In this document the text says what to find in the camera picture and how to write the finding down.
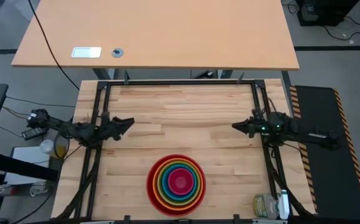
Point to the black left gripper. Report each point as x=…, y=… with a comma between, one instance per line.
x=109, y=127

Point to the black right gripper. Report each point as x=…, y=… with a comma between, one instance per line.
x=268, y=126

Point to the green bowl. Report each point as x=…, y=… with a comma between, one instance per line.
x=160, y=183

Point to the blue bowl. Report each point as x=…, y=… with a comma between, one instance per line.
x=165, y=182

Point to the pink bowl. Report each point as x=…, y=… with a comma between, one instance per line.
x=179, y=182

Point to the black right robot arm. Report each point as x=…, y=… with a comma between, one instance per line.
x=310, y=133

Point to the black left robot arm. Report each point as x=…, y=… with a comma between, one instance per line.
x=74, y=128

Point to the black clamp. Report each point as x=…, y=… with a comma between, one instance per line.
x=236, y=218
x=126, y=77
x=240, y=78
x=126, y=219

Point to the orange bowl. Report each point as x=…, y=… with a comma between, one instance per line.
x=155, y=183

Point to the grey desk grommet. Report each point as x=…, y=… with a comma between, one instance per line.
x=117, y=53

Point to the red bowl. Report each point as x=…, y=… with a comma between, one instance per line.
x=149, y=194

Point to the plastic bottle with yellow liquid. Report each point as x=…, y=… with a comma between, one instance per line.
x=50, y=148

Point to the white flat device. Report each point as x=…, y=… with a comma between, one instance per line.
x=86, y=52

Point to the clear bottle with green label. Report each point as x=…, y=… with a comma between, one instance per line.
x=264, y=206

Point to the white spray bottle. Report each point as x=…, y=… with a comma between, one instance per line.
x=283, y=205

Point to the black power adapter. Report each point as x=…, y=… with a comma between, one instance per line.
x=33, y=133

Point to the black mat with hazard stripes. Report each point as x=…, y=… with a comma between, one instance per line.
x=329, y=180

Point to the beige wooden desk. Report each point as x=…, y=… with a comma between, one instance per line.
x=167, y=31

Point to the white box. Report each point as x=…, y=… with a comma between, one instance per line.
x=27, y=155

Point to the black computer case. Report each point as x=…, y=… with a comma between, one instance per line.
x=322, y=11

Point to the black aluminium frame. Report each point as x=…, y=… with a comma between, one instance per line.
x=179, y=82

